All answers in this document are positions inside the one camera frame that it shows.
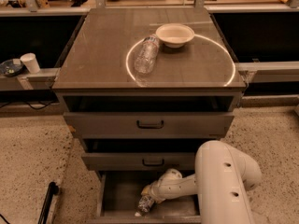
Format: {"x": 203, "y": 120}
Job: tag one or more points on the black top drawer handle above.
{"x": 147, "y": 125}

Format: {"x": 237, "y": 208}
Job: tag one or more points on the blue plastic water bottle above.
{"x": 144, "y": 205}

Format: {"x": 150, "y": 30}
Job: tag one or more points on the grey drawer cabinet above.
{"x": 101, "y": 60}

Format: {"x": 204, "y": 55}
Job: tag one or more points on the black floor cable bar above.
{"x": 52, "y": 190}

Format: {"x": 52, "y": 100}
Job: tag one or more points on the black drawer handle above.
{"x": 147, "y": 125}
{"x": 153, "y": 163}

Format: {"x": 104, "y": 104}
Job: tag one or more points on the grey drawer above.
{"x": 120, "y": 193}
{"x": 127, "y": 154}
{"x": 116, "y": 117}

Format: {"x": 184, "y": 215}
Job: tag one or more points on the grey bottom drawer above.
{"x": 120, "y": 193}

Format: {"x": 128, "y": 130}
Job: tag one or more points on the black middle drawer handle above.
{"x": 153, "y": 163}

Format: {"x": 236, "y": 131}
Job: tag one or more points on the grey top drawer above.
{"x": 116, "y": 117}

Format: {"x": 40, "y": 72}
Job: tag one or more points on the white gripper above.
{"x": 158, "y": 190}

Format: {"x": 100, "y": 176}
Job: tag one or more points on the white paper cup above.
{"x": 31, "y": 63}

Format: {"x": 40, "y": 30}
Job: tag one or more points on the clear plastic bottle on counter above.
{"x": 146, "y": 57}

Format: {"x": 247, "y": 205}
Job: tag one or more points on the dark round plate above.
{"x": 11, "y": 67}

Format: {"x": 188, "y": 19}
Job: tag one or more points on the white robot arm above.
{"x": 222, "y": 177}

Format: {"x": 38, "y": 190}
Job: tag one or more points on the white paper bowl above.
{"x": 175, "y": 35}

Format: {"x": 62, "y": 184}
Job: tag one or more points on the grey middle drawer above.
{"x": 127, "y": 154}

